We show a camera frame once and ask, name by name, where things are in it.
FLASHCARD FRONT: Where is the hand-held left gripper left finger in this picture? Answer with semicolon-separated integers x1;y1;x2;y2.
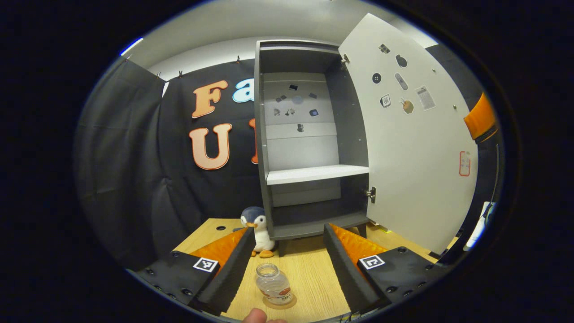
135;227;256;317

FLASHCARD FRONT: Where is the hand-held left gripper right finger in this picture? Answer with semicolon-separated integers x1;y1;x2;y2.
323;223;449;314

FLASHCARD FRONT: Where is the clear plastic bottle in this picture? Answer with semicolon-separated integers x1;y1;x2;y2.
256;263;294;306

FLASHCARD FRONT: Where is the round brown coaster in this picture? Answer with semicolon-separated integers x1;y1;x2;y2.
262;292;298;310

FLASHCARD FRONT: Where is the white cabinet door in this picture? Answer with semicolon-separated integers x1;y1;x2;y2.
337;13;479;255

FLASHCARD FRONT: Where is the grey cabinet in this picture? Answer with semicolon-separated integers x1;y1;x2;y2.
254;39;370;257

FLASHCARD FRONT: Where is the penguin plush toy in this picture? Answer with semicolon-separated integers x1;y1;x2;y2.
240;206;275;258

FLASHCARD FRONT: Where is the white flat object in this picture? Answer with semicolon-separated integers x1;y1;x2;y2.
464;202;496;251

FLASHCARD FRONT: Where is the black backdrop cloth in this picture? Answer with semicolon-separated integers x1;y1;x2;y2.
74;43;503;270

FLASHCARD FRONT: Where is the ceiling light strip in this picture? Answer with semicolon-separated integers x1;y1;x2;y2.
120;37;144;57

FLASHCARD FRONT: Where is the thin black cable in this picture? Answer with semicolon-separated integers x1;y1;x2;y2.
490;143;501;208

